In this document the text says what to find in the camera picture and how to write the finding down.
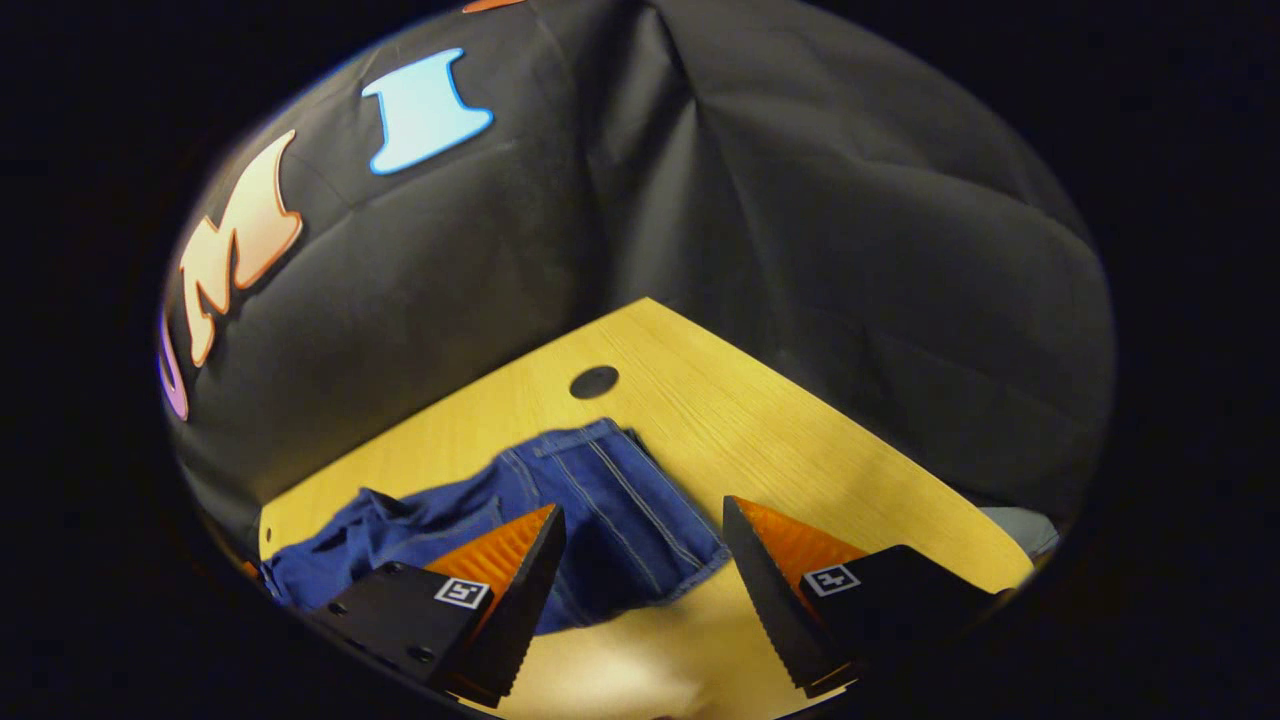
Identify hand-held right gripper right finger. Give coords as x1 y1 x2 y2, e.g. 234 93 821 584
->
722 495 1001 699

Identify black backdrop cloth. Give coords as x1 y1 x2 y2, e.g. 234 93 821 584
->
160 0 1116 561

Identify blue jeans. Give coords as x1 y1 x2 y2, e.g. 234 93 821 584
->
262 418 731 636

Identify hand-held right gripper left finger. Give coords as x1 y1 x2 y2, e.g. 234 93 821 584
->
305 503 567 708

